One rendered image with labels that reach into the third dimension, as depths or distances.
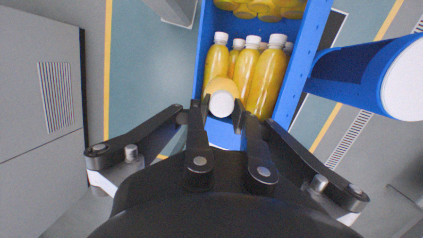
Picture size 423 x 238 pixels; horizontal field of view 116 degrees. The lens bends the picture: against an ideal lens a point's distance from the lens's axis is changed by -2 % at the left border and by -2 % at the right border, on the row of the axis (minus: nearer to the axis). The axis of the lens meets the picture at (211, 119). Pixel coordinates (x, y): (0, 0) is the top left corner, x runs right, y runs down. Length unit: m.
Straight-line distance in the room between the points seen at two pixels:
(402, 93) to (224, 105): 0.63
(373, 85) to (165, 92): 1.51
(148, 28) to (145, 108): 0.82
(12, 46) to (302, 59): 1.68
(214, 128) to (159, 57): 1.39
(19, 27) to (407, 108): 2.09
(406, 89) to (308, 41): 0.48
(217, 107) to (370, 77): 0.60
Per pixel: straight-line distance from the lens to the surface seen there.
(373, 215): 3.37
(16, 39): 1.69
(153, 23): 1.69
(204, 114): 0.16
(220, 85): 0.24
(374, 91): 0.71
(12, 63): 1.70
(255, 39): 0.43
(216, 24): 0.51
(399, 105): 0.76
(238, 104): 0.18
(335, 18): 1.67
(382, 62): 0.72
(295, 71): 0.32
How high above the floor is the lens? 1.50
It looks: 70 degrees down
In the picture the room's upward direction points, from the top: 169 degrees counter-clockwise
